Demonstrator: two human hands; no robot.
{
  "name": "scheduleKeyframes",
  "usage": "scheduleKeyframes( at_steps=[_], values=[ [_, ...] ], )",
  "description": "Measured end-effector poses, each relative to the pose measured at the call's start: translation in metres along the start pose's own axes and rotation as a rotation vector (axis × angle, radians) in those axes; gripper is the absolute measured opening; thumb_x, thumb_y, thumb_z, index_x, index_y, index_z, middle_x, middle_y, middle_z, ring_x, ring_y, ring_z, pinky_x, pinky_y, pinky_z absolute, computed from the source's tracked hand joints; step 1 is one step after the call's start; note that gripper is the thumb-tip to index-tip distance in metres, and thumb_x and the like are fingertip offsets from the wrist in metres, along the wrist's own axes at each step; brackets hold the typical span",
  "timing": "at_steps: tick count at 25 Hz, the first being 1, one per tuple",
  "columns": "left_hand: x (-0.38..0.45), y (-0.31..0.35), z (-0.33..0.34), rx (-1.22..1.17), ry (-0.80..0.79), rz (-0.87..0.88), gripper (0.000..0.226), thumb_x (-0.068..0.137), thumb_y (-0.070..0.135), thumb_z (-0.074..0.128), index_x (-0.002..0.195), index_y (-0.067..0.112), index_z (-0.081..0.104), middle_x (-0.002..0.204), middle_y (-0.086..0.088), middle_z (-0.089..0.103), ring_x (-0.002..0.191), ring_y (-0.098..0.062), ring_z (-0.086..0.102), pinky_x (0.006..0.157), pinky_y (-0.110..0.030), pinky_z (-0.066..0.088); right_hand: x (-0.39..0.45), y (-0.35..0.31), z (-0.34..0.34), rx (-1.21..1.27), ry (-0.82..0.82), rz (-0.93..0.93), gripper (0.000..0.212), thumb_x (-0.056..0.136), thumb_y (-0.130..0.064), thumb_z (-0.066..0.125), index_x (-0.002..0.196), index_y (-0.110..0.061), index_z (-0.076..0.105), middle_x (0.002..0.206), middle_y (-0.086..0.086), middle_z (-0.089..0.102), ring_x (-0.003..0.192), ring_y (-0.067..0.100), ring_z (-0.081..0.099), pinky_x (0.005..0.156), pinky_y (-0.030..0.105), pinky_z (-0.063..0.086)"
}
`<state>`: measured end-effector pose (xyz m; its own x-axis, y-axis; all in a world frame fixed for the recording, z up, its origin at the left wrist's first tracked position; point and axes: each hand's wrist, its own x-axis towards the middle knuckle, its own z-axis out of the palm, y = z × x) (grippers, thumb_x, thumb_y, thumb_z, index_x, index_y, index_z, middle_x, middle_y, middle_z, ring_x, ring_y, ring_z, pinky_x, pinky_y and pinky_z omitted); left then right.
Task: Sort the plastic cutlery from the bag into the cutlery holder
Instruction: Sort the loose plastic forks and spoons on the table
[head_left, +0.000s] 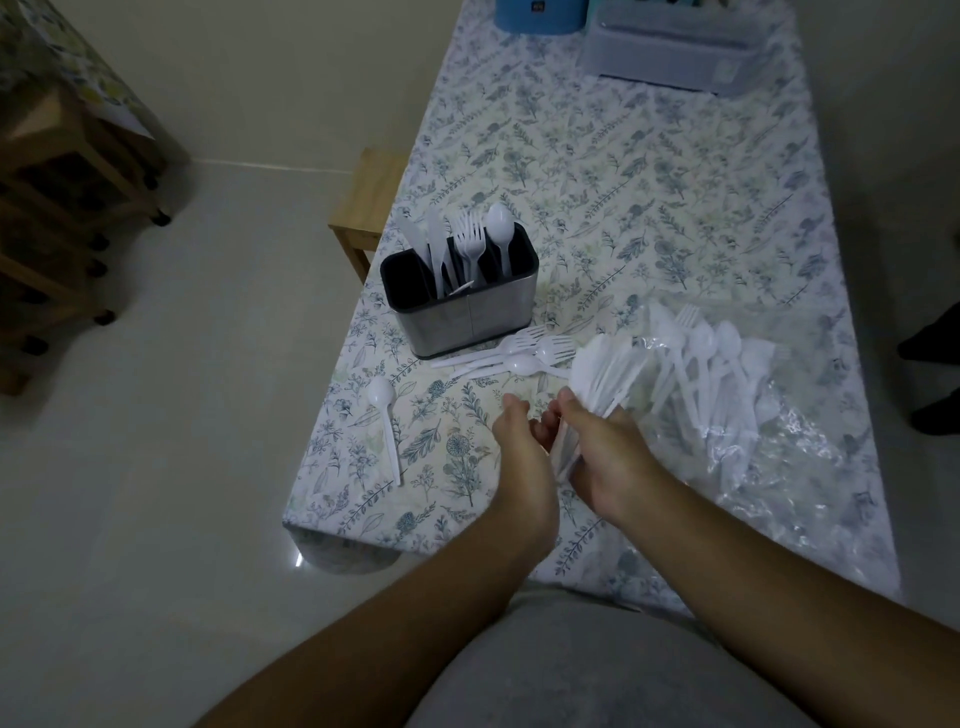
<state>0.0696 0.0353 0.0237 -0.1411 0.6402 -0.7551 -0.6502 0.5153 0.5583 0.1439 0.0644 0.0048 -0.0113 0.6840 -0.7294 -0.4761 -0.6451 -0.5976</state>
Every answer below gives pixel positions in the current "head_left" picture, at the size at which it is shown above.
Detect person's left hand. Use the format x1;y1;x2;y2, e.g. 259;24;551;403
491;393;562;528

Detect person's right hand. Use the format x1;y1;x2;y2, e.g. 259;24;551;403
534;390;670;525

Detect bundle of white plastic cutlery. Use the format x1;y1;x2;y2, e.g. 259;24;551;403
555;333;655;483

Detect person's right forearm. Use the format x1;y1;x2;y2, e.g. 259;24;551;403
600;476;960;728

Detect person's left forearm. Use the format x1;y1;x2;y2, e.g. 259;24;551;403
193;513;562;728

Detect white plastic spoon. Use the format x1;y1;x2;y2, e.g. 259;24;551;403
486;201;516;276
465;357;573;381
366;375;405;486

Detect white plastic fork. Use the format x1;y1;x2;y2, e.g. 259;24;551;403
450;334;579;378
429;325;550;369
452;213;475;283
466;210;489;287

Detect steel cutlery caddy black insert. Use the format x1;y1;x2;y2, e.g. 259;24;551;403
379;222;540;360

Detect pile of white plastic cutlery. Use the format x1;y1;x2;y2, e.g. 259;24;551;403
643;300;790;470

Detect white plastic knife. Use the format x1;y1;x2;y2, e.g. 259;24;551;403
396;216;435;273
426;208;454;298

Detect floral tablecloth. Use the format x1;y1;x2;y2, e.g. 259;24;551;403
282;0;901;612

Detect clear plastic bag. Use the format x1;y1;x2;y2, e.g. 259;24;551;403
626;298;880;545

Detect wooden stool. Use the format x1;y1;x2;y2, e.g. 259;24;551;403
327;147;411;285

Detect person's grey clothing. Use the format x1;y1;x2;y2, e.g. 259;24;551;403
403;583;820;728

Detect translucent plastic storage box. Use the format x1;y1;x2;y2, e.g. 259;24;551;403
576;0;783;98

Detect blue container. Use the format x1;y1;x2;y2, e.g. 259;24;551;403
494;0;591;36

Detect wooden rolling cart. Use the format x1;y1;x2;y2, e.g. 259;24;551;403
0;0;190;399

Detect floral cloth with yellow print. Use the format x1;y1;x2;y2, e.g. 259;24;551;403
0;0;156;141

